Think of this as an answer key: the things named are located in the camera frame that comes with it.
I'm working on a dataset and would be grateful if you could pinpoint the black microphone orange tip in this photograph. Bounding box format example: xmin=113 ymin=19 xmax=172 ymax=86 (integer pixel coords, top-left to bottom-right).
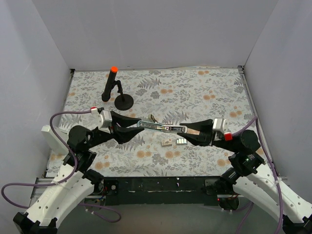
xmin=101 ymin=66 xmax=118 ymax=102

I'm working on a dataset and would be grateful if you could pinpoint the white angled bracket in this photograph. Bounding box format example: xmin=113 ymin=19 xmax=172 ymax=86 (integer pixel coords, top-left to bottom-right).
xmin=41 ymin=125 xmax=69 ymax=155

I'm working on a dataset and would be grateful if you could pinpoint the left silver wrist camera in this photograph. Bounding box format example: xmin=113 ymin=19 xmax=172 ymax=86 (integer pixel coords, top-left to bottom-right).
xmin=98 ymin=110 xmax=113 ymax=130

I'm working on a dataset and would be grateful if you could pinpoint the staple tray with staples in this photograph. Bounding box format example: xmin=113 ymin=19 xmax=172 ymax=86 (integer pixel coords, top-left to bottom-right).
xmin=176 ymin=138 xmax=188 ymax=145

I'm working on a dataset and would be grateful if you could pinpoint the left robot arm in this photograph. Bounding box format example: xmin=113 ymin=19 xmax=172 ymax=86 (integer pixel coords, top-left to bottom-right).
xmin=13 ymin=107 xmax=144 ymax=234

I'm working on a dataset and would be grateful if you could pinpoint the black base frame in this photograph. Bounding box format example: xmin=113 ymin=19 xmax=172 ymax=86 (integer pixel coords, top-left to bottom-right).
xmin=82 ymin=170 xmax=244 ymax=212

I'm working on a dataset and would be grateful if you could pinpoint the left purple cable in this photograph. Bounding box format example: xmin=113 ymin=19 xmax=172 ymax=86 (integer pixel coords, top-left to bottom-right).
xmin=1 ymin=106 xmax=121 ymax=223

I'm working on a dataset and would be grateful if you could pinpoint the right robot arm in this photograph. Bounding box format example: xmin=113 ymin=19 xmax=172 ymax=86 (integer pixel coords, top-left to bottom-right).
xmin=177 ymin=118 xmax=312 ymax=234

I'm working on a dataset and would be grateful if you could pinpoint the beige green stapler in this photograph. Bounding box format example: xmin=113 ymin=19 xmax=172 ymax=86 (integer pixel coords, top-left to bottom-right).
xmin=137 ymin=114 xmax=187 ymax=133

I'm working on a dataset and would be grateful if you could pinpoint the purple cable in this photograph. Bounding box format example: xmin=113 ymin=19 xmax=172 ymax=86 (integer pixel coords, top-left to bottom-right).
xmin=1 ymin=106 xmax=121 ymax=223
xmin=224 ymin=116 xmax=285 ymax=234

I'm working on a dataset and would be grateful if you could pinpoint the white staple box sleeve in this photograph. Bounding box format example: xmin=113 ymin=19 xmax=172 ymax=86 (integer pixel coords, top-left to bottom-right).
xmin=161 ymin=138 xmax=173 ymax=147

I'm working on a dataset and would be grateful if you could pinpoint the black microphone desk stand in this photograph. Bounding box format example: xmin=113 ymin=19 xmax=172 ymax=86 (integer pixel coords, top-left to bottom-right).
xmin=114 ymin=80 xmax=134 ymax=111

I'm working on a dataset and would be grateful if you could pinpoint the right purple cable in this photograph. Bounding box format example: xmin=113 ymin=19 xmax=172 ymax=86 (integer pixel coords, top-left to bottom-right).
xmin=224 ymin=116 xmax=285 ymax=234

